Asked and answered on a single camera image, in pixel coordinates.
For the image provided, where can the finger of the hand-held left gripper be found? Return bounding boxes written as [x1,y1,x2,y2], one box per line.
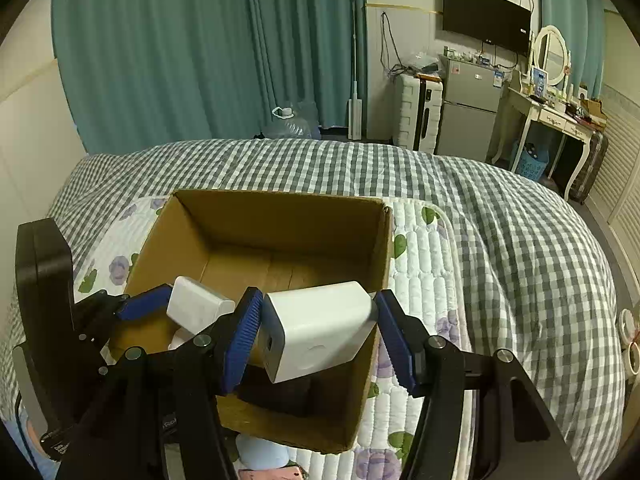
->
[75,284,173,356]

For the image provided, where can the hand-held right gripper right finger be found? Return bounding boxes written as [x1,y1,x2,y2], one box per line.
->
[375,290,581,480]

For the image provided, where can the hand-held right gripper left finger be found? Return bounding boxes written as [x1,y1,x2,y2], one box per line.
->
[55,287,264,480]

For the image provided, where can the large white charger block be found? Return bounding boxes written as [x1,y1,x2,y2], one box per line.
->
[262,281,378,385]

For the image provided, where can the brown cardboard box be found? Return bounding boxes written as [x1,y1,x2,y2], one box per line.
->
[109,189,396,456]

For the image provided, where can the floral quilted mat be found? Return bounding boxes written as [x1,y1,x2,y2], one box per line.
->
[75,195,476,480]

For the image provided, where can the light blue soft object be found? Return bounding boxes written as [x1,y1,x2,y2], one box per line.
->
[235,432,291,471]

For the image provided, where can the pink flat object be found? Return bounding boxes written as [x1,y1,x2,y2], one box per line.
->
[239,465,306,480]

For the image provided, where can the blue denim cloth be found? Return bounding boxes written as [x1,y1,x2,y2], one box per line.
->
[7,417,56,478]

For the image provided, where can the bed with checkered cover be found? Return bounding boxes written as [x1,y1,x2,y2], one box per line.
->
[0,139,628,480]

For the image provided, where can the blue plastic basket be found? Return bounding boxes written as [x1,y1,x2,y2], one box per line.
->
[511,141,550,181]

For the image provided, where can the clear water jug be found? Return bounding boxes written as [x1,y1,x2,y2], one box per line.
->
[262,101,322,140]

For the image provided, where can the white flat mop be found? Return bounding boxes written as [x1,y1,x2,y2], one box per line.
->
[347,0,368,141]

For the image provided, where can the tape rolls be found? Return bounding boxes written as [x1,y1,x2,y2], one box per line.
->
[619,307,640,376]

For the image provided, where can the white suitcase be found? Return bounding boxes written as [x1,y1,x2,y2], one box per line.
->
[392,74,445,153]

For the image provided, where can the silver fridge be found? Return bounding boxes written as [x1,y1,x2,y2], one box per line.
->
[435,55,511,162]

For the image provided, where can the wide teal curtain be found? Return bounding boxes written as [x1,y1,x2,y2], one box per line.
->
[51,0,266,156]

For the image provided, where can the dark suitcase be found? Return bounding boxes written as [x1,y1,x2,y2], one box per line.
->
[570,130,610,205]

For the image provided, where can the white dressing table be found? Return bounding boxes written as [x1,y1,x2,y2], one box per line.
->
[492,87,596,201]

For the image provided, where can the clear plastic bag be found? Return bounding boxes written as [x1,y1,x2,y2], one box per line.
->
[400,51,444,76]

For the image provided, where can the white louvered wardrobe door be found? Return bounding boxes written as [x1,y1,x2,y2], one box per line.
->
[585,85,640,271]

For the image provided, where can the brown small box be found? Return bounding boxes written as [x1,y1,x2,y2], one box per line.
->
[580,99,608,122]

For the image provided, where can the narrow teal curtain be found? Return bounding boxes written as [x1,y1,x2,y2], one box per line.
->
[245,0,368,133]

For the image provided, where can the white oval mirror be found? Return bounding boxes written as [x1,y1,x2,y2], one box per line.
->
[529,25,572,88]

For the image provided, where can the teal curtain beside mirror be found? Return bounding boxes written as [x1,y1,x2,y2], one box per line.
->
[537,0,606,92]

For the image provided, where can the black hanging cables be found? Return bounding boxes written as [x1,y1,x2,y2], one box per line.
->
[380,10,407,78]

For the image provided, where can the black wall television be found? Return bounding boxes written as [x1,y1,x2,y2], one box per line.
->
[442,0,532,56]

